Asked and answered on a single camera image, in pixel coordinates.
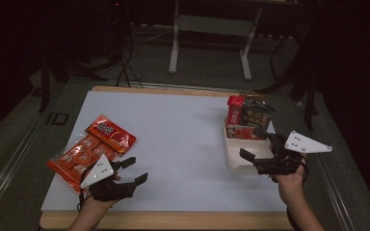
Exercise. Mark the black floor label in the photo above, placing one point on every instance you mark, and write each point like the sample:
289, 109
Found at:
58, 118

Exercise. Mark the person's right hand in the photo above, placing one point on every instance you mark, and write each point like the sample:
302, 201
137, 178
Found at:
290, 184

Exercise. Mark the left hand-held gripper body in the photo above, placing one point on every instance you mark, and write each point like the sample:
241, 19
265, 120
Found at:
109, 191

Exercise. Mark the red seasoning packet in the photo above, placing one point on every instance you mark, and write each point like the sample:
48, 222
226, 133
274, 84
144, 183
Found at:
112, 134

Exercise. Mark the grey metal floor rail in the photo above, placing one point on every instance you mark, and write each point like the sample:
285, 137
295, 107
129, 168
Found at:
337, 195
9, 163

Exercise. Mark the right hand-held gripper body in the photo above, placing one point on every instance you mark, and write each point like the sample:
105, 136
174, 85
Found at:
279, 165

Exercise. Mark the white metal table stand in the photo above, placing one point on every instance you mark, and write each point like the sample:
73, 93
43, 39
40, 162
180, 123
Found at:
212, 25

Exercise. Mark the white table mat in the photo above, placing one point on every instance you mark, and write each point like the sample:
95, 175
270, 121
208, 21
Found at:
179, 144

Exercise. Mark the black red food-picture packet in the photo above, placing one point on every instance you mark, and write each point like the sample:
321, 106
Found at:
257, 117

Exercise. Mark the person's left hand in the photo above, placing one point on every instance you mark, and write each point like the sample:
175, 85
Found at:
98, 205

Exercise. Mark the black metal stand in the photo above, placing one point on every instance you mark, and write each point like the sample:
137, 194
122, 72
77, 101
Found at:
309, 102
45, 89

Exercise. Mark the white plastic storage box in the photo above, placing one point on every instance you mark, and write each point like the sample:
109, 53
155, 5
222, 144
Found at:
234, 160

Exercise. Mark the orange transparent snack packet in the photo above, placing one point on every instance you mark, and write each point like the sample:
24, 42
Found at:
74, 160

